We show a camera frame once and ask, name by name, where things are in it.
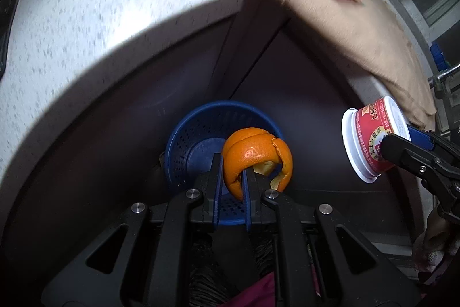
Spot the red white yogurt cup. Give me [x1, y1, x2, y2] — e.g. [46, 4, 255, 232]
[342, 96, 411, 184]

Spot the blue trash basket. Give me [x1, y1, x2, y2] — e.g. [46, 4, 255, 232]
[164, 100, 293, 228]

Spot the orange peel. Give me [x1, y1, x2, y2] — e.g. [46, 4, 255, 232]
[221, 128, 293, 201]

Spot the tan towel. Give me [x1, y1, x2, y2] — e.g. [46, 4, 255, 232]
[275, 0, 437, 130]

